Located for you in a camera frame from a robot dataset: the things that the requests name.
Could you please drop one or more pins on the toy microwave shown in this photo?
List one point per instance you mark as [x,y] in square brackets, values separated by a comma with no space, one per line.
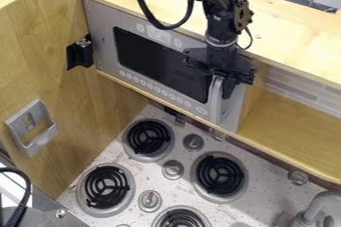
[146,61]

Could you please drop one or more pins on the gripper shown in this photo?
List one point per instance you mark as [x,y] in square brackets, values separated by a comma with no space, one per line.
[222,59]

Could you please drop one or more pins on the tap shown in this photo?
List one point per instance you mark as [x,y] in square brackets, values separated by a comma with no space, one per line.
[316,208]

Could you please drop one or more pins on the toy stove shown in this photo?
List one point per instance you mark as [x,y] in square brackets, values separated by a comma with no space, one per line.
[177,171]

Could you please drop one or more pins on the grey wall holder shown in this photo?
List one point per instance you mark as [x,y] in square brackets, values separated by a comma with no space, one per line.
[32,128]

